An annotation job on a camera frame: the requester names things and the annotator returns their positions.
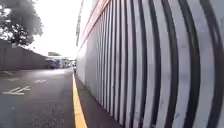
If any grey wall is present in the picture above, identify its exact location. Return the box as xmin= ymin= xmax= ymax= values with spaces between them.
xmin=0 ymin=39 xmax=54 ymax=72

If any dark leafy tree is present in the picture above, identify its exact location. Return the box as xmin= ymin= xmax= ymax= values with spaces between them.
xmin=0 ymin=0 xmax=45 ymax=48

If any white corrugated metal fence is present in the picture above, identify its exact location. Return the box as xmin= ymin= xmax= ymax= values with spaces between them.
xmin=75 ymin=0 xmax=224 ymax=128

